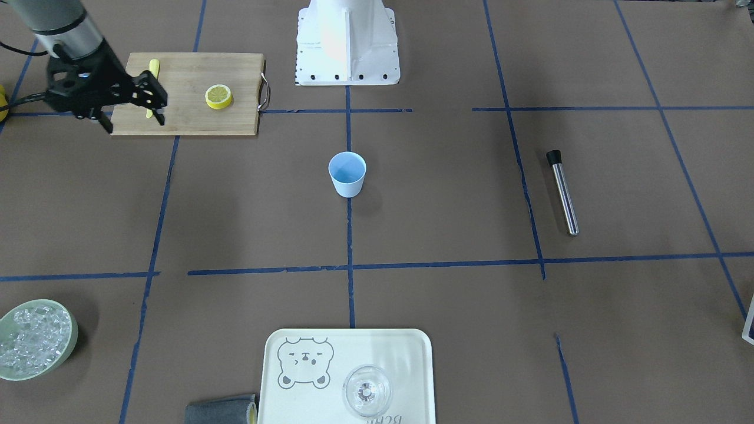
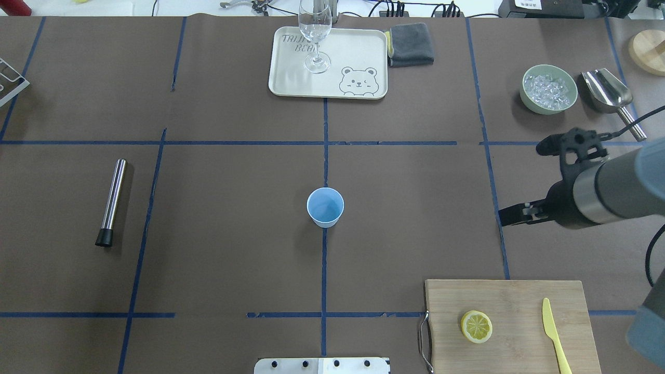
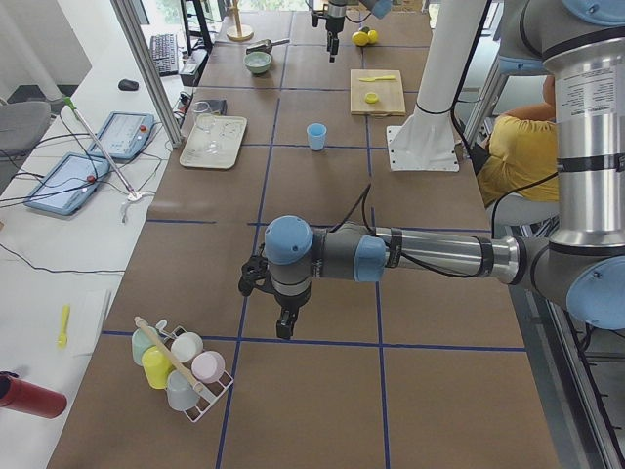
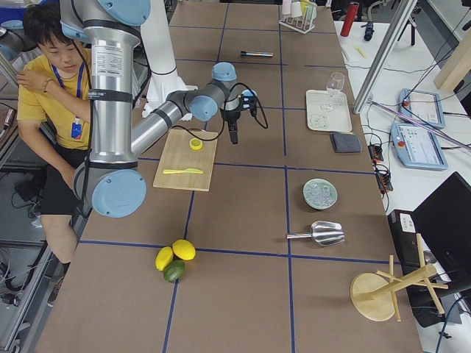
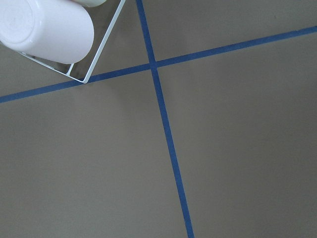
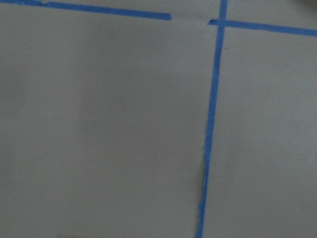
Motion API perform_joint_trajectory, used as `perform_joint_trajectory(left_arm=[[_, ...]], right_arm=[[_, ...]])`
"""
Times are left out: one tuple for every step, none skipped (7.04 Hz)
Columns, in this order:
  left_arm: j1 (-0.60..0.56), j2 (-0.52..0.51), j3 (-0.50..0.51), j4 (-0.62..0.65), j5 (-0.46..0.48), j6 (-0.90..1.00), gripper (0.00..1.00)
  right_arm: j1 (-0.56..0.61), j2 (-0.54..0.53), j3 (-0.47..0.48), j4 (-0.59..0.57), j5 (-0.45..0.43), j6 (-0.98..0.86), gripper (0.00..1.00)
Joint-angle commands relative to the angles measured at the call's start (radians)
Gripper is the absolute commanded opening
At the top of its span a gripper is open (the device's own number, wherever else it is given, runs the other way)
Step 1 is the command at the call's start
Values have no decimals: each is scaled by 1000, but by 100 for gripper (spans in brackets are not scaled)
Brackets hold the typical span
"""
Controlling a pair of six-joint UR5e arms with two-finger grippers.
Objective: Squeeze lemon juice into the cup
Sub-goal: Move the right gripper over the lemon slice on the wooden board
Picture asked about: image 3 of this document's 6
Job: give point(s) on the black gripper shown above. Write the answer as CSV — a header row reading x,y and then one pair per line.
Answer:
x,y
334,22
291,303

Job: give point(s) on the yellow lemon slice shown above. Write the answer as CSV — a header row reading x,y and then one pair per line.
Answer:
x,y
371,98

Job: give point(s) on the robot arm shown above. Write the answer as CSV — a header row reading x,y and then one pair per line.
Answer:
x,y
569,151
335,15

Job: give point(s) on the pink cup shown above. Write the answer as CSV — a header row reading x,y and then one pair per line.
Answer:
x,y
208,366

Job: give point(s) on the light blue plastic cup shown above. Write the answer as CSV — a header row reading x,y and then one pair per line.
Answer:
x,y
316,134

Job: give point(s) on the white cup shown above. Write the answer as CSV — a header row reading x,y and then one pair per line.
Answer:
x,y
187,346

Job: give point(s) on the pale blue cup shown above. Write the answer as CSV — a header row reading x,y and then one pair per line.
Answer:
x,y
180,395

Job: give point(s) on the yellow cup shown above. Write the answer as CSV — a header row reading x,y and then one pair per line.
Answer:
x,y
157,368

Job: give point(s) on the mint green cup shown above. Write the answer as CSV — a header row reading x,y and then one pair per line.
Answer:
x,y
140,343

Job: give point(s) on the yellow plastic knife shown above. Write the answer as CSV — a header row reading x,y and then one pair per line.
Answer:
x,y
377,78

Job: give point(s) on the metal ice scoop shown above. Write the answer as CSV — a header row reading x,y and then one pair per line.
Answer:
x,y
265,45

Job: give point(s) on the green bowl of ice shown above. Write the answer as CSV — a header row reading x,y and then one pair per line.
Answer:
x,y
257,62

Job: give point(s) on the wooden cutting board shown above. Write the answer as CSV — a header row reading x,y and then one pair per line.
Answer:
x,y
390,93

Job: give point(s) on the wooden mug tree stand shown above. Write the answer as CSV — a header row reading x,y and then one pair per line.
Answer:
x,y
239,32

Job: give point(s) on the wooden stick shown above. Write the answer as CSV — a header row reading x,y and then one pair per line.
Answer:
x,y
185,372

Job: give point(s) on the clear wine glass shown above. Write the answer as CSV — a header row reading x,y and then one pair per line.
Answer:
x,y
204,120

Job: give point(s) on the cream bear tray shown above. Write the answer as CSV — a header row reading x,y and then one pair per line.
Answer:
x,y
228,132

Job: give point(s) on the black keyboard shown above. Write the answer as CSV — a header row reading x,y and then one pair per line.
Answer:
x,y
165,53

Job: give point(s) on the white paper sheets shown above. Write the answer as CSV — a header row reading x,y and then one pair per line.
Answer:
x,y
86,322

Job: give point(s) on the black computer mouse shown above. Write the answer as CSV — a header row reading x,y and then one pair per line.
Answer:
x,y
128,85

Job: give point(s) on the person in yellow shirt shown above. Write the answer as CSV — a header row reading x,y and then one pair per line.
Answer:
x,y
523,151

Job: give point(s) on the yellow plastic spoon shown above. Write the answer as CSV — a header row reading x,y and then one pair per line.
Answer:
x,y
62,336

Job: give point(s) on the far teach pendant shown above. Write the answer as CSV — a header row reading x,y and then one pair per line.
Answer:
x,y
124,134

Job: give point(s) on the teach pendant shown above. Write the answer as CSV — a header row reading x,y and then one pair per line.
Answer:
x,y
68,185
124,134

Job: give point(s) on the near teach pendant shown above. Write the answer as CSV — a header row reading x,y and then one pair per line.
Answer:
x,y
68,185

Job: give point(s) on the pink green rod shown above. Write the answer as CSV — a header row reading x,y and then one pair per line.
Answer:
x,y
133,195

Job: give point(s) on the red bottle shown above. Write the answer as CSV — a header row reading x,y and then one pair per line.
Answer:
x,y
26,397

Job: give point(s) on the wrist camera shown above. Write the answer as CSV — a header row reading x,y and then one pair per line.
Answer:
x,y
317,16
255,275

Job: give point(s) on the white wire cup rack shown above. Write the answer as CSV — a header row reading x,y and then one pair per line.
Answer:
x,y
211,392

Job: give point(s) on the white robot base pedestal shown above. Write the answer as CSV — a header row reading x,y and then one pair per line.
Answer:
x,y
425,141

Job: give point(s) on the aluminium frame post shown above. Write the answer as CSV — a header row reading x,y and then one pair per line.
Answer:
x,y
129,22

